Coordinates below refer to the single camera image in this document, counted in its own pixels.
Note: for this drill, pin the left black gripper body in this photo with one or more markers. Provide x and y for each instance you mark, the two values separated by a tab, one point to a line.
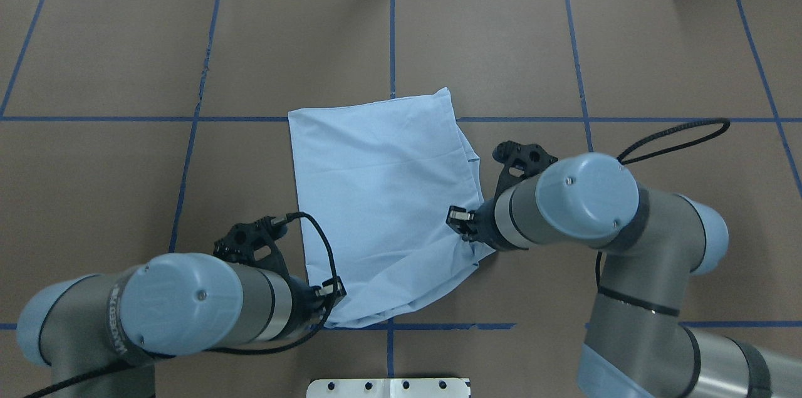
305	299

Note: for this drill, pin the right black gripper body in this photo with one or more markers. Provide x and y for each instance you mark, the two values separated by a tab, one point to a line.
484	223

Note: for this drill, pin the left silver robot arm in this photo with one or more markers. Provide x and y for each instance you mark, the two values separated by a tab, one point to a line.
102	334

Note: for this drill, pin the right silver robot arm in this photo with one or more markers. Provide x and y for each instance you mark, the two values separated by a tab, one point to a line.
654	241

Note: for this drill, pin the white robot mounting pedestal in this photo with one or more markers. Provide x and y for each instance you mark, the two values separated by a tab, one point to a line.
391	387

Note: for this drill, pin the light blue t-shirt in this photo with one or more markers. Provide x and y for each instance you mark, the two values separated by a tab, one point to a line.
380	178

